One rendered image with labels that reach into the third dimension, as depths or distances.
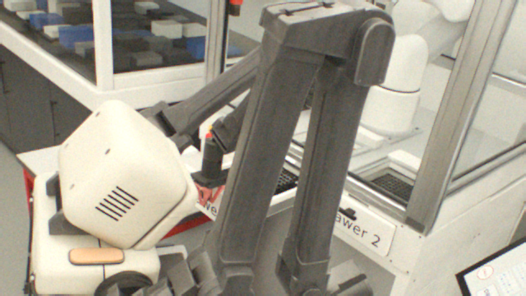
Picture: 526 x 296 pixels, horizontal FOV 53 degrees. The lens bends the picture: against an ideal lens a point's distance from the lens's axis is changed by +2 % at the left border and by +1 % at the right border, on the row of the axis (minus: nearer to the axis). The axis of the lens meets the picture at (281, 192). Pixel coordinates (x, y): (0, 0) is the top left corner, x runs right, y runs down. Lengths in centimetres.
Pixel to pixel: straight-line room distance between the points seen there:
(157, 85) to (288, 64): 179
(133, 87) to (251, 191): 168
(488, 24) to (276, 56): 80
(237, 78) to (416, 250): 76
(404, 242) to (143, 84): 130
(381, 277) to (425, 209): 31
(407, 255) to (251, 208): 96
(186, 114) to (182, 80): 135
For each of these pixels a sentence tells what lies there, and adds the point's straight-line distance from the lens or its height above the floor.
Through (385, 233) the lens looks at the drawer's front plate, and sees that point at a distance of 154.
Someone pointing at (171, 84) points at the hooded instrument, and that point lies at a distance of 236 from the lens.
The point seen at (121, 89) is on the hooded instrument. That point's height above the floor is 90.
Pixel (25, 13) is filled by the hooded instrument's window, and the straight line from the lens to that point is 271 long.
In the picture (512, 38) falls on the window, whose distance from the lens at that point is 141.
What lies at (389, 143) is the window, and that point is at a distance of 148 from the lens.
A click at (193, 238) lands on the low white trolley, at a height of 64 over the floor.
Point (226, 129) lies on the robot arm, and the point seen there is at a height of 115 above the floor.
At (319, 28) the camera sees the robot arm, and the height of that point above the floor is 160.
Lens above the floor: 173
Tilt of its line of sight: 31 degrees down
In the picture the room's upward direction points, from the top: 10 degrees clockwise
